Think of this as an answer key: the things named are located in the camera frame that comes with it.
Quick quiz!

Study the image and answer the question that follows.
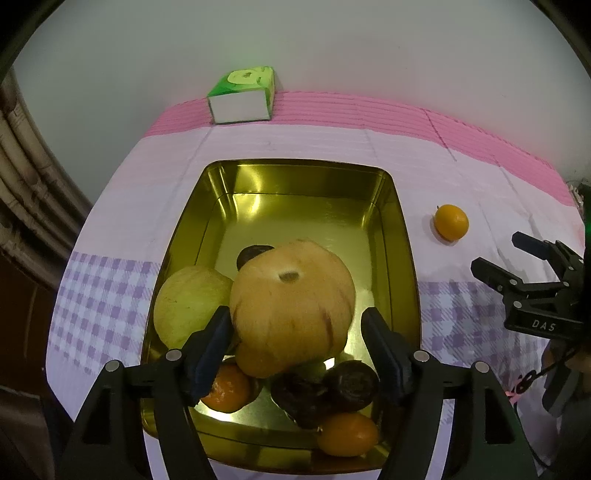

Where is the dark wooden furniture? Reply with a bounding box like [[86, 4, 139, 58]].
[[0, 249, 75, 480]]

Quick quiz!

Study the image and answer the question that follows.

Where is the green pear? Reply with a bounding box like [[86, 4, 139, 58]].
[[153, 266, 235, 350]]

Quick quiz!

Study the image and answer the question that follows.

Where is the small clutter pile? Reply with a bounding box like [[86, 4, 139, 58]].
[[567, 181, 591, 210]]

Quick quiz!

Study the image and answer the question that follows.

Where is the black cable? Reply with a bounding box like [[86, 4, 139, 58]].
[[519, 348, 580, 469]]

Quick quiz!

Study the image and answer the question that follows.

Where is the pink and purple checked cloth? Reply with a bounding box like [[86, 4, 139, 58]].
[[45, 91, 587, 480]]

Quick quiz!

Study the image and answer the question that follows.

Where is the yellow striped melon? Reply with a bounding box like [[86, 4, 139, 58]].
[[229, 239, 356, 378]]

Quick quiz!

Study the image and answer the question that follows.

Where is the green tissue box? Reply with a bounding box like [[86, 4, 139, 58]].
[[206, 66, 276, 124]]

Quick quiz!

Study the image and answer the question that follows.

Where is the gold and maroon tin box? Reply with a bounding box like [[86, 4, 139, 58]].
[[141, 159, 422, 475]]

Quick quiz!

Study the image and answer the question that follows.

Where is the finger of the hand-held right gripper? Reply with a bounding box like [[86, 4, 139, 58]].
[[512, 232, 583, 271], [471, 257, 527, 301]]

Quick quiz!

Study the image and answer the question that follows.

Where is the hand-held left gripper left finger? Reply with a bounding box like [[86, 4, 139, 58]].
[[59, 305, 234, 480]]

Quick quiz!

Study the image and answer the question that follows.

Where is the dark brown round fruit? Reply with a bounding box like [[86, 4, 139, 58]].
[[322, 361, 380, 413], [270, 374, 331, 430], [237, 246, 275, 271]]

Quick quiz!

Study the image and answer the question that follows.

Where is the person's right hand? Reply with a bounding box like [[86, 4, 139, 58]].
[[541, 345, 565, 373]]

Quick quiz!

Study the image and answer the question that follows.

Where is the small round orange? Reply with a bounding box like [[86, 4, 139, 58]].
[[433, 204, 470, 241]]

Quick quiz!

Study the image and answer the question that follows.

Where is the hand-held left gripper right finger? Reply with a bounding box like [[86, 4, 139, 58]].
[[360, 307, 539, 480]]

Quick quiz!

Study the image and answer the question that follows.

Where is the beige patterned curtain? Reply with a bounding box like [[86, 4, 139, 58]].
[[0, 69, 93, 291]]

